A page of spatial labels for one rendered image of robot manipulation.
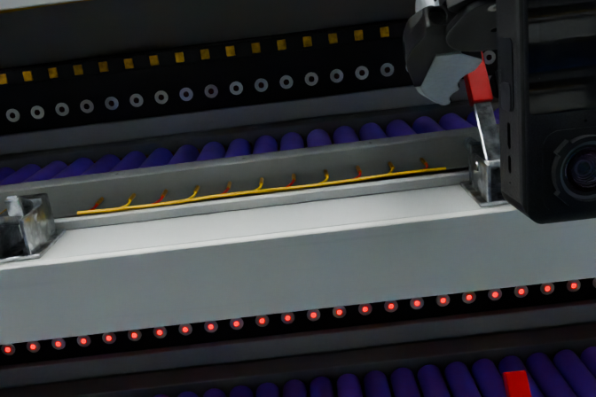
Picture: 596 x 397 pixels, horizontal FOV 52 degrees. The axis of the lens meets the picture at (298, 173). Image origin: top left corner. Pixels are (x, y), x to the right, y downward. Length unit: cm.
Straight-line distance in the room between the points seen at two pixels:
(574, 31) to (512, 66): 2
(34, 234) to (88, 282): 4
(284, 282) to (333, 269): 3
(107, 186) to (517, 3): 27
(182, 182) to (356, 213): 12
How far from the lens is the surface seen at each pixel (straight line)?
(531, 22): 23
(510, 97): 23
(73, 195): 41
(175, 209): 38
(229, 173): 39
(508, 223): 34
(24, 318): 37
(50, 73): 53
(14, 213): 37
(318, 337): 50
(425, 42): 29
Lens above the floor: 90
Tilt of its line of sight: 4 degrees up
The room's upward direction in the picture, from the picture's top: 7 degrees counter-clockwise
